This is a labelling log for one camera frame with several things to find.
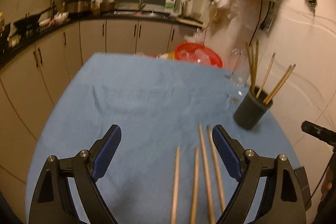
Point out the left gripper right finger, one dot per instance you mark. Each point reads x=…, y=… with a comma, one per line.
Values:
x=274, y=178

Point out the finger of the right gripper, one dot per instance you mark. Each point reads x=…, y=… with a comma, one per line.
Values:
x=322, y=133

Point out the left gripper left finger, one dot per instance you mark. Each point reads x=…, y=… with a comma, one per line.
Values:
x=52, y=200

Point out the kitchen cabinets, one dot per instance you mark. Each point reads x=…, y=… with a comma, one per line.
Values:
x=49, y=80

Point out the person right hand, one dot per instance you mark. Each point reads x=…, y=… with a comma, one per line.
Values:
x=327, y=183

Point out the black utensil holder cup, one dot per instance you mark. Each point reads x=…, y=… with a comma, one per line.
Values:
x=251, y=110

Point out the clear glass pitcher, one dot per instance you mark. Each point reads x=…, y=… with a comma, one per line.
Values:
x=237, y=67

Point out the blue towel table cover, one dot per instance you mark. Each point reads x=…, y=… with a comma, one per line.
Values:
x=138, y=184

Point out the red plastic basket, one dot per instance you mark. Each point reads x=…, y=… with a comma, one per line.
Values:
x=197, y=53

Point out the cooking pot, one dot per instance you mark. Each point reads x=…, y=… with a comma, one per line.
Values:
x=107, y=6

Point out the green detergent bottle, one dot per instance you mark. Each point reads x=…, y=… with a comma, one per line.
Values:
x=170, y=4

